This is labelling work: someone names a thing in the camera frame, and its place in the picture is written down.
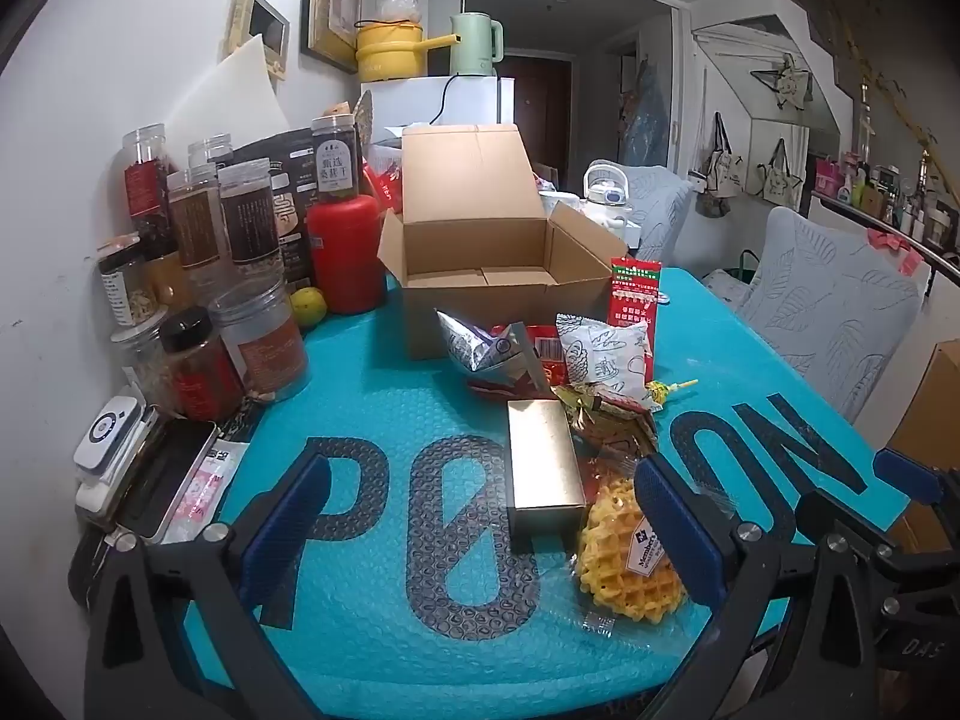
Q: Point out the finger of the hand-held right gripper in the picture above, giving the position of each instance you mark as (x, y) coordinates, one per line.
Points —
(847, 521)
(907, 476)

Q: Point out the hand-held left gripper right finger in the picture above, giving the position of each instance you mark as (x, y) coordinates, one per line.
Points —
(679, 532)

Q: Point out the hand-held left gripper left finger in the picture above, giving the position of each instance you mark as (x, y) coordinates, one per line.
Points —
(289, 532)

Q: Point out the waffle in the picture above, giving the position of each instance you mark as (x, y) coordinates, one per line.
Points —
(622, 562)

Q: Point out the brown snack packet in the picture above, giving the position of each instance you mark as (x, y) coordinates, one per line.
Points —
(611, 427)

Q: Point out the yellow lollipop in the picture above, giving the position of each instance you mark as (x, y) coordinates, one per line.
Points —
(660, 392)

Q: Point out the gold rectangular box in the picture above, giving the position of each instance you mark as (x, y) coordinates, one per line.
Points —
(544, 457)

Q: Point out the gold foil candy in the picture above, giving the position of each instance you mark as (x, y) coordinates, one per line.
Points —
(574, 396)

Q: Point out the white bread-print snack packet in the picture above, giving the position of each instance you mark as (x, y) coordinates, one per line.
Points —
(600, 360)

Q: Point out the red white snack packet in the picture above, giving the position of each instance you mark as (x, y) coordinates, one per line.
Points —
(544, 349)

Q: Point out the red green snack packet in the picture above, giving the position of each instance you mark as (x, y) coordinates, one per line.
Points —
(634, 292)

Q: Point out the silver purple snack packet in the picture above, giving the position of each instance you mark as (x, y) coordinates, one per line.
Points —
(472, 341)

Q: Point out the cardboard box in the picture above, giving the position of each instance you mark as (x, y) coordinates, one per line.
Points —
(465, 187)

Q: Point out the brown cardboard carton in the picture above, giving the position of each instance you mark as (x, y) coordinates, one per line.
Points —
(934, 405)

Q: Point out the pink sachet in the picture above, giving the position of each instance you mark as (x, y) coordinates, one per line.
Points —
(202, 487)

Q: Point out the metal tin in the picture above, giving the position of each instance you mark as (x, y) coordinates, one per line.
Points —
(169, 476)

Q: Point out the teal bubble mat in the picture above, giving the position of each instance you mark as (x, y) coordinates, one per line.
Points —
(420, 420)

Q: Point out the green citrus fruit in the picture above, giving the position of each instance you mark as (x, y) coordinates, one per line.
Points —
(307, 307)

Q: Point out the pink ribbon bows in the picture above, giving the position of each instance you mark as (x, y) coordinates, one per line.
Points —
(892, 244)

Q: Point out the row of toiletry bottles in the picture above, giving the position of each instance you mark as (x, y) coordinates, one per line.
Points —
(885, 199)

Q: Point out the red bottle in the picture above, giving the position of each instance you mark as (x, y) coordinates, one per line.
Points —
(345, 255)

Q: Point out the cluster of clear plastic jars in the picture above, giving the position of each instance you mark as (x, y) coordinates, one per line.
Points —
(247, 217)

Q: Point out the black snack box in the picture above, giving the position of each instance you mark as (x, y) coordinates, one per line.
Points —
(292, 180)

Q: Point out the white jug blue button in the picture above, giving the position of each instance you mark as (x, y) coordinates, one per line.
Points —
(604, 187)

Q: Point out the canvas tote bag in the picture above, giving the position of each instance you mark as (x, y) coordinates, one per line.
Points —
(720, 172)

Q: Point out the red plastic bag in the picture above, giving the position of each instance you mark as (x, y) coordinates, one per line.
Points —
(386, 187)

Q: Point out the black-lid jar white label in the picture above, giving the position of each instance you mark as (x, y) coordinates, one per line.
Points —
(332, 165)

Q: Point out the blue hanging cloth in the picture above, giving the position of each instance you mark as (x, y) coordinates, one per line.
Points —
(645, 120)

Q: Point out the woven fan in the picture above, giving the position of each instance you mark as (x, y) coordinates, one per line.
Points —
(364, 120)

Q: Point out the white foam board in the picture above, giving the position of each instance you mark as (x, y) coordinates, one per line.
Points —
(232, 97)

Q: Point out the dark wooden door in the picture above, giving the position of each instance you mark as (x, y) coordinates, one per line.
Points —
(540, 105)

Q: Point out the white fridge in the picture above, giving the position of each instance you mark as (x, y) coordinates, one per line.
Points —
(465, 101)

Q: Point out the yellow pot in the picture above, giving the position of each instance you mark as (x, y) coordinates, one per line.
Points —
(386, 52)

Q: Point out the green electric kettle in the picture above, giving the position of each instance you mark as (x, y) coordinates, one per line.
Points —
(472, 45)

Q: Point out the framed picture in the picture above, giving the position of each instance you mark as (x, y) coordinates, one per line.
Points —
(334, 0)

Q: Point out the clear plastic bag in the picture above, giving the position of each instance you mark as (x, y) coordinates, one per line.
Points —
(397, 6)

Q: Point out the wall intercom panel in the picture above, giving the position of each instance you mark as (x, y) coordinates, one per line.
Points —
(262, 22)

